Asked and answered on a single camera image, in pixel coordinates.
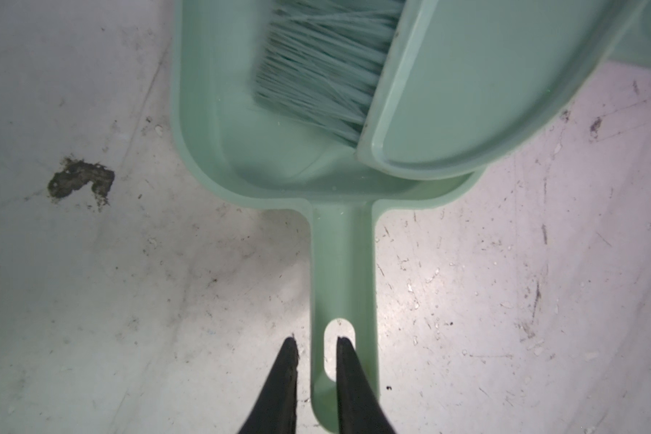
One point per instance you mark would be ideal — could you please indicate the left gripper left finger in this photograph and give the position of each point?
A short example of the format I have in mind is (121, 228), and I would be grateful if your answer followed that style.
(275, 411)

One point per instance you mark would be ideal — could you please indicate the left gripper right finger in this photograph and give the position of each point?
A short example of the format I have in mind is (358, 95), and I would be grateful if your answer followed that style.
(358, 409)

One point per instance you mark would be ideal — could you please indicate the green plastic dustpan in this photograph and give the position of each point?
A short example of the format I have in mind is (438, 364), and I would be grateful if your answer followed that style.
(257, 158)

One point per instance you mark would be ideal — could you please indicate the green hand brush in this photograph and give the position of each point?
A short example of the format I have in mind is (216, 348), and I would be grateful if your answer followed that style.
(427, 90)

